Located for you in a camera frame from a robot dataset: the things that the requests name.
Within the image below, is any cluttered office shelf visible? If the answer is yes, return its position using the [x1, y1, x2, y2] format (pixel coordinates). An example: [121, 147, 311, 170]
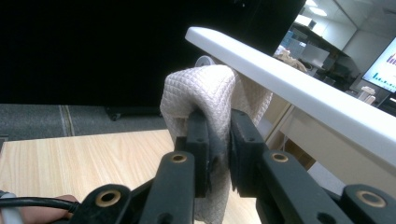
[274, 21, 359, 85]

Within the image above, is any computer monitor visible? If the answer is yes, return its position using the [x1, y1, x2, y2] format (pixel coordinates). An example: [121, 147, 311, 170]
[361, 36, 396, 94]

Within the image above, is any ceiling light panel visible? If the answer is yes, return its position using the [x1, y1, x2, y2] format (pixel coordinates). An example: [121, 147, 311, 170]
[303, 0, 330, 18]

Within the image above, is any white textured cloth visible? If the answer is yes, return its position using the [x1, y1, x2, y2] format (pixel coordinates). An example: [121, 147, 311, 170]
[159, 63, 274, 224]

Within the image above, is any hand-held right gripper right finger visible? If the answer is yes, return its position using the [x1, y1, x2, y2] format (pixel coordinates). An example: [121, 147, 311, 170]
[229, 107, 268, 199]

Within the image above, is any black curtain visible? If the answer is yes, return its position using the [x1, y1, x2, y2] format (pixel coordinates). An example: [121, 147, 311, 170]
[0, 0, 307, 106]

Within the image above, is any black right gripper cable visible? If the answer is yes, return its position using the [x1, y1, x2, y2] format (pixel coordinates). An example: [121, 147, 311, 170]
[0, 196, 80, 214]

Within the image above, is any beige wooden desk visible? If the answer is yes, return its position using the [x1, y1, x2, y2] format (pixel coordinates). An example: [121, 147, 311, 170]
[255, 92, 396, 200]

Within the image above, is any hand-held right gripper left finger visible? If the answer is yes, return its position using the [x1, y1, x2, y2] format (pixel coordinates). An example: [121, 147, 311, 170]
[175, 109, 230, 199]

